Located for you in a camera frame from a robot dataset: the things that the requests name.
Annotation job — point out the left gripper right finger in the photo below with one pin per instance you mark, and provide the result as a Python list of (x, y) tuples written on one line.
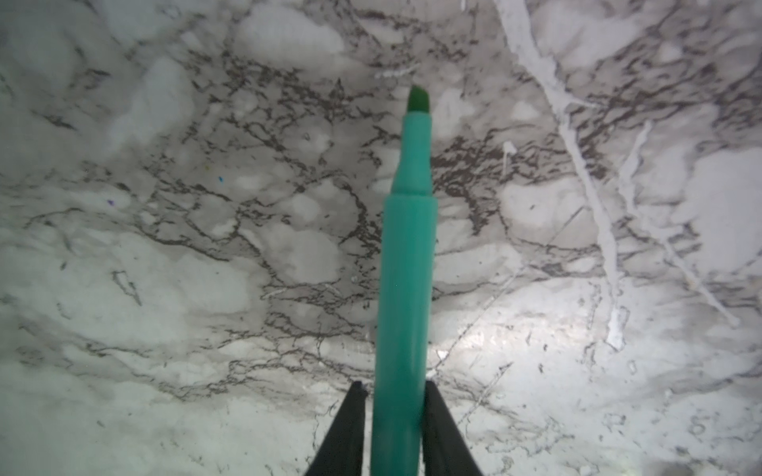
[(445, 452)]

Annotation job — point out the green highlighter pen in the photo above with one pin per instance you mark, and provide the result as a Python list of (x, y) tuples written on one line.
[(405, 295)]

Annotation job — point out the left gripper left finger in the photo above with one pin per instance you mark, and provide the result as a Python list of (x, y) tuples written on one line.
[(341, 453)]

